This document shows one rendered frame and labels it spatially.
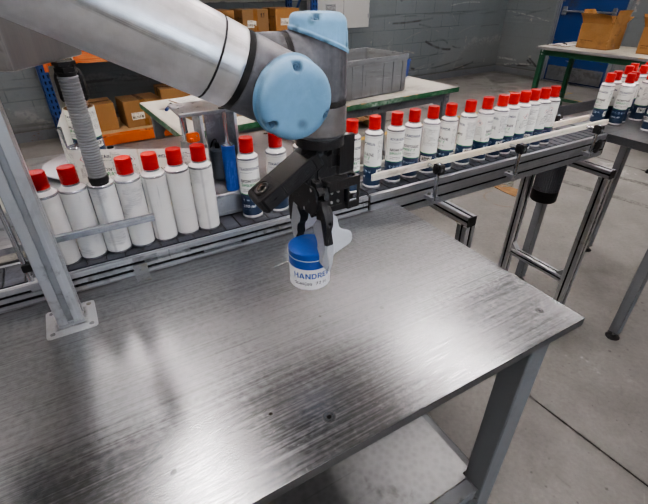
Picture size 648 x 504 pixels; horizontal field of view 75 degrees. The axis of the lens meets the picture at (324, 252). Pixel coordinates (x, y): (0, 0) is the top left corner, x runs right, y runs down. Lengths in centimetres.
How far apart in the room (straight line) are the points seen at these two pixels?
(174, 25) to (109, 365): 61
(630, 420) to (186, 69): 194
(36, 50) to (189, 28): 44
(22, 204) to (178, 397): 40
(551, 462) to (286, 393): 124
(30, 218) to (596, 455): 180
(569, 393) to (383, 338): 132
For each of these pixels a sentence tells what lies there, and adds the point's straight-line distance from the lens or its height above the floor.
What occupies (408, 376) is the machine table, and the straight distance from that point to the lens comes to 76.
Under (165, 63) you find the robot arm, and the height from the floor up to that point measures 133.
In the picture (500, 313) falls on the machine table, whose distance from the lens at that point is 93.
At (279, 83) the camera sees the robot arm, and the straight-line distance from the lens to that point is 40.
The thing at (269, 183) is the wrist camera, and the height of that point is 115.
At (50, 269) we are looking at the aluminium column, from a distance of 90.
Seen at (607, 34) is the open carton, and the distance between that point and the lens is 585.
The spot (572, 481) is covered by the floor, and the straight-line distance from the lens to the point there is 179.
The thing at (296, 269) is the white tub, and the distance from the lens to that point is 69.
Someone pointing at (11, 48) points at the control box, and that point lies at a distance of 77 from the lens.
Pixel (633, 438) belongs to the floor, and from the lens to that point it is 201.
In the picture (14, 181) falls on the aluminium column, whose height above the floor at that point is 113.
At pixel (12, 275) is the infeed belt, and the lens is 109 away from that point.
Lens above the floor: 139
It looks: 32 degrees down
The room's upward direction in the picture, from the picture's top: straight up
